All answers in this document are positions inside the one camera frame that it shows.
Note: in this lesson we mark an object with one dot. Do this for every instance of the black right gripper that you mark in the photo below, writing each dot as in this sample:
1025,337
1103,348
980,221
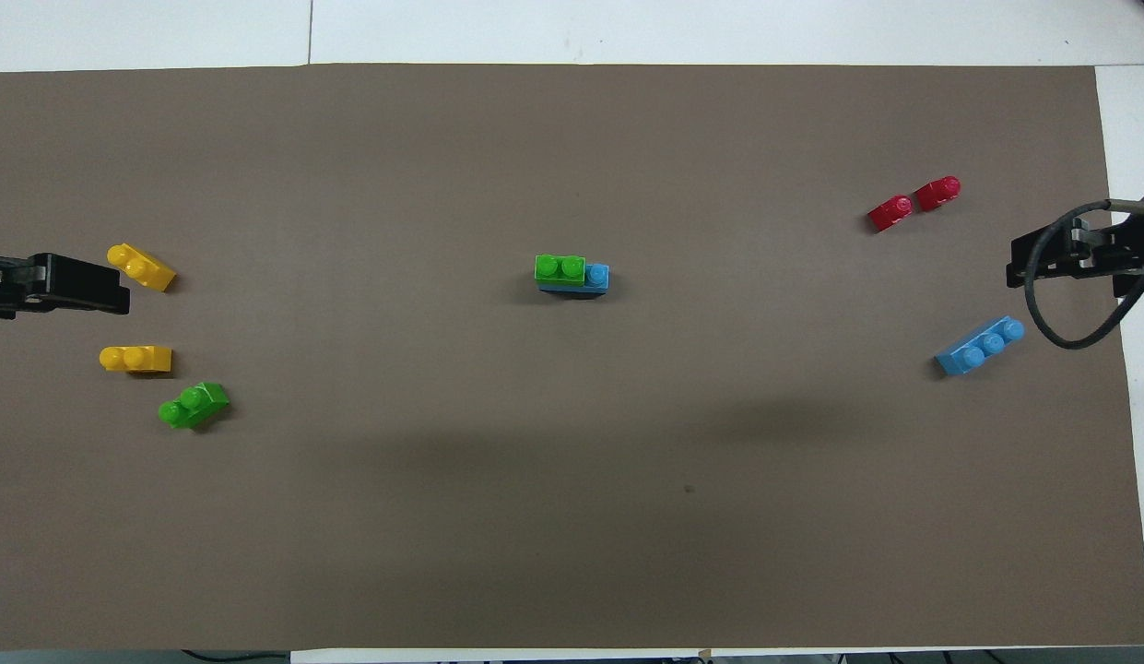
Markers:
1138,254

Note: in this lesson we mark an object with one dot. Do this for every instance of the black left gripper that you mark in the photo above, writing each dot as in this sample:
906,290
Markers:
5,286

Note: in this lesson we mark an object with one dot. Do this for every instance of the blue three-stud toy block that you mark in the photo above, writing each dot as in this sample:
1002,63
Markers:
598,276
980,347

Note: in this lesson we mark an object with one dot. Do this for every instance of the green two-stud toy block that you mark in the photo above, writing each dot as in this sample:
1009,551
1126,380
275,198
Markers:
560,268
195,406

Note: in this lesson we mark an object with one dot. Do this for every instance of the yellow two-stud toy block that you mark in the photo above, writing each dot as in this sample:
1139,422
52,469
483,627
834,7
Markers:
136,359
143,269

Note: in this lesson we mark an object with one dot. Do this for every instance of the red one-stud toy block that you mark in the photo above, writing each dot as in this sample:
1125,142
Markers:
937,194
890,213

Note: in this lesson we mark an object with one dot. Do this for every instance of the brown table mat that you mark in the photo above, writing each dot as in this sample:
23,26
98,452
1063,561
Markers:
572,461

